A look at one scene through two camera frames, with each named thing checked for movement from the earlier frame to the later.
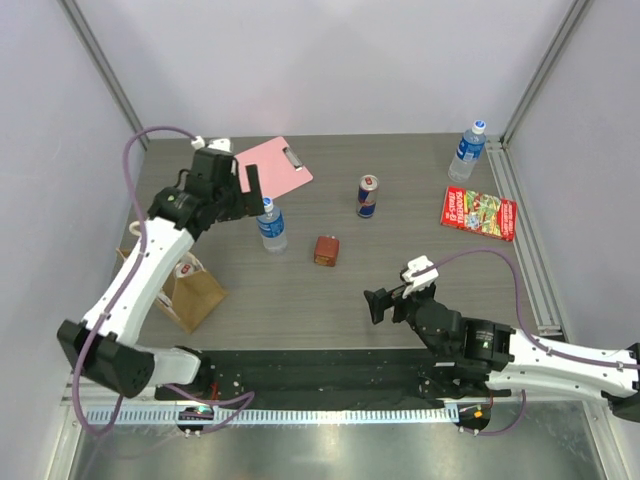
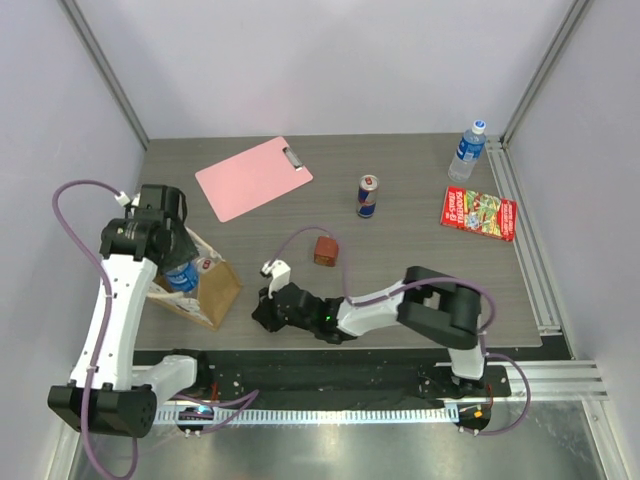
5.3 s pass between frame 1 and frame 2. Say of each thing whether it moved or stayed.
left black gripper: moved
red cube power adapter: stayed
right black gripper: moved
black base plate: stayed
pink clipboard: stayed
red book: stayed
